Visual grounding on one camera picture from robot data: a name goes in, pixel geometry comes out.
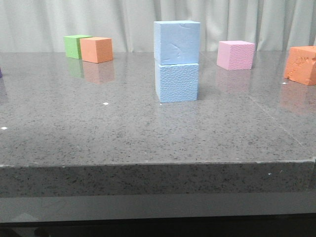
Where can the light blue foam cube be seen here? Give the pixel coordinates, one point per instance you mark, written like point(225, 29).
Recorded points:
point(176, 42)
point(176, 83)

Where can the smooth orange foam cube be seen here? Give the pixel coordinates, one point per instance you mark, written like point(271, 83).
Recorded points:
point(96, 49)

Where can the pink foam cube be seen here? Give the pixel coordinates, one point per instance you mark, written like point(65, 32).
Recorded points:
point(235, 55)

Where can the green foam cube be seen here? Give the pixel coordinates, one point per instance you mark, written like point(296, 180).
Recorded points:
point(72, 45)

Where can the dented orange foam cube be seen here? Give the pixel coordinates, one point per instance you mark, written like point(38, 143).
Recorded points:
point(301, 65)

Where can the grey pleated curtain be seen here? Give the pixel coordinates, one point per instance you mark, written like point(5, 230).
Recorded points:
point(40, 25)

